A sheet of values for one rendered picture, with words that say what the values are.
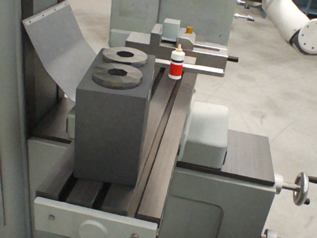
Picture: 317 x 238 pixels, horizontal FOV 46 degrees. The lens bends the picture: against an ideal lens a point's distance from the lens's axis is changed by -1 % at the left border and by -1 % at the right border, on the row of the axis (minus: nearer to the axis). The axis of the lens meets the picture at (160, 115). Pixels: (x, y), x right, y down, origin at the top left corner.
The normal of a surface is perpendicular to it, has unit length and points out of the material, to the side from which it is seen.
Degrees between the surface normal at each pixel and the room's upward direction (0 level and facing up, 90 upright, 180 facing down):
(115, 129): 90
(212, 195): 90
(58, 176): 0
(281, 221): 0
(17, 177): 89
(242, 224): 90
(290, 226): 0
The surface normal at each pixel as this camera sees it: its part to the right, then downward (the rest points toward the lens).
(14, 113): 0.72, 0.39
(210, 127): 0.13, -0.87
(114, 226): -0.17, 0.44
